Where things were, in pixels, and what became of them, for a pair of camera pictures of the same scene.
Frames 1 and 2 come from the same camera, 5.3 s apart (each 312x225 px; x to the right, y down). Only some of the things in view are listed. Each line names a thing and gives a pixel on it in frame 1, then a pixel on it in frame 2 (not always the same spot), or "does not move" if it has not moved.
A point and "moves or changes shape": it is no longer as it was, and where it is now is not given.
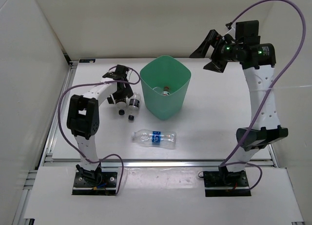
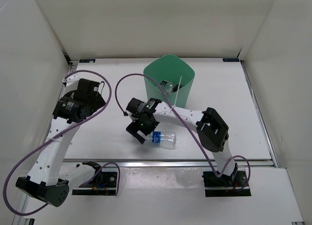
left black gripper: (127, 92) to (98, 102)
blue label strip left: (87, 60) does not move
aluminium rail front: (156, 163) does not move
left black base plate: (107, 186) does not move
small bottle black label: (134, 105) moves or changes shape
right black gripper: (211, 40) to (133, 131)
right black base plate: (236, 184) does not move
